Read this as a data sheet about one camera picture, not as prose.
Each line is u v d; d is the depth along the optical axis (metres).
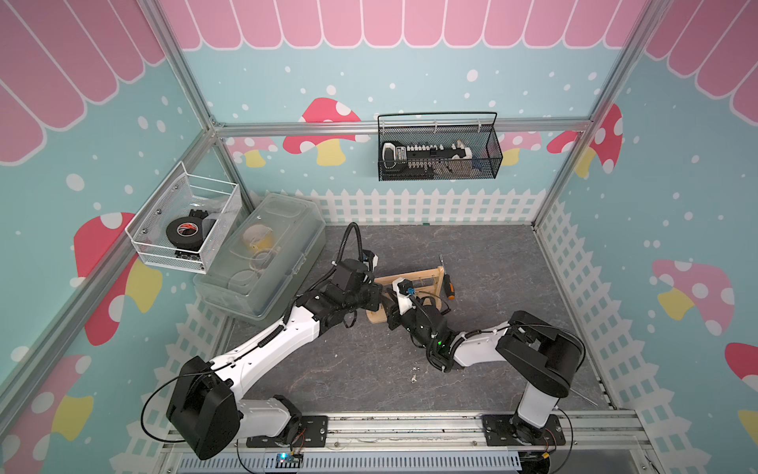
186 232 0.72
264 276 0.83
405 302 0.72
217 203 0.79
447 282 1.02
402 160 0.88
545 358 0.47
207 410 0.40
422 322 0.62
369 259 0.70
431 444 0.74
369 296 0.72
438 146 0.92
